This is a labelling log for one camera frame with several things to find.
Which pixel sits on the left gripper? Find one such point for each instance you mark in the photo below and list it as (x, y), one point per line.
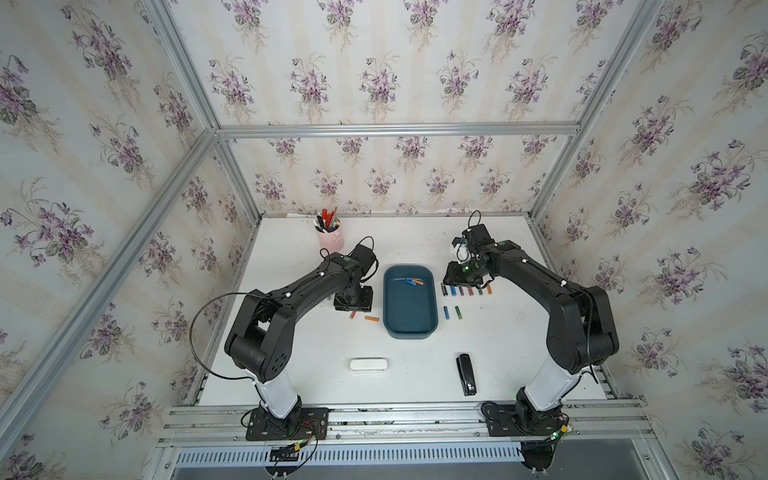
(365, 305)

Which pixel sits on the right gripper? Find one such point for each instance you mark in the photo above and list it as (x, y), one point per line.
(453, 279)

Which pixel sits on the teal plastic storage box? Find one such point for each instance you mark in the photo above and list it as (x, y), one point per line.
(409, 311)

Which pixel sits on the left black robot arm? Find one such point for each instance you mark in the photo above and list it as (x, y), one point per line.
(260, 341)

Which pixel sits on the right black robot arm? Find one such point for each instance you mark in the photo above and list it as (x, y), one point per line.
(581, 331)

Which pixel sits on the white eraser box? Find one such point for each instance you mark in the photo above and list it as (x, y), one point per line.
(368, 365)

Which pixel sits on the pink pen cup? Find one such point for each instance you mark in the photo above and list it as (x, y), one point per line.
(331, 241)

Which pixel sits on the black stapler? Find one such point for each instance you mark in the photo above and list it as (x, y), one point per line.
(466, 374)

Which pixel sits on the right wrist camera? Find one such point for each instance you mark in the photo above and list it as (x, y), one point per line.
(477, 237)

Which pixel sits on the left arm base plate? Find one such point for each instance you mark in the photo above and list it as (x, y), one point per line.
(301, 424)

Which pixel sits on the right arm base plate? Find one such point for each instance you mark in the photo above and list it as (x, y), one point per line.
(521, 420)

